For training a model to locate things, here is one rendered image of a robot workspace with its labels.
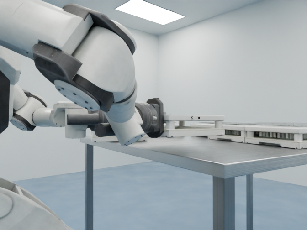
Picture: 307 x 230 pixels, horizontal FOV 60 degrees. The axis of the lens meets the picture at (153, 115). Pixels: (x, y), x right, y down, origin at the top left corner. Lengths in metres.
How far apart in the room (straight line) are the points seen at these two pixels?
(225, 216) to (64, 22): 0.55
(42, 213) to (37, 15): 0.51
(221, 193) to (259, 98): 4.04
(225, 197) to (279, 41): 4.12
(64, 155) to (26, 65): 1.64
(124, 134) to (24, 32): 0.32
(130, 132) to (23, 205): 0.31
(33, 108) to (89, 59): 0.70
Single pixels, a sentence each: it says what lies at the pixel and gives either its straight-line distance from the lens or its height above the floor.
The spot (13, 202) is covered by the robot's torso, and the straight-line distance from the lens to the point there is 0.74.
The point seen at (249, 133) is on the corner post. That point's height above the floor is 0.92.
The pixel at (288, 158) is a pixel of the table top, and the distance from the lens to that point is 0.86.
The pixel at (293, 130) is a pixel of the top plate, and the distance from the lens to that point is 1.04.
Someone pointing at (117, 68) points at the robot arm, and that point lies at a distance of 0.41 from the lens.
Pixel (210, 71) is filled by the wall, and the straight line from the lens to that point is 5.25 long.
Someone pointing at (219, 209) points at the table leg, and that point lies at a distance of 0.71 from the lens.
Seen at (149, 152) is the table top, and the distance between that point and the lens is 0.90.
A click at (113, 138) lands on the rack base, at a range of 1.20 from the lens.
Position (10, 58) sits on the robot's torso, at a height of 1.12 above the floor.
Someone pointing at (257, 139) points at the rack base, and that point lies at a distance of 1.14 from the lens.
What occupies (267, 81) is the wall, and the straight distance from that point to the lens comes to 4.65.
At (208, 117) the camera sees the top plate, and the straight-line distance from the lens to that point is 0.93.
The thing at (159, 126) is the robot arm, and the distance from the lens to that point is 0.81.
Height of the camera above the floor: 0.98
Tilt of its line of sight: 1 degrees up
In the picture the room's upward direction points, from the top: straight up
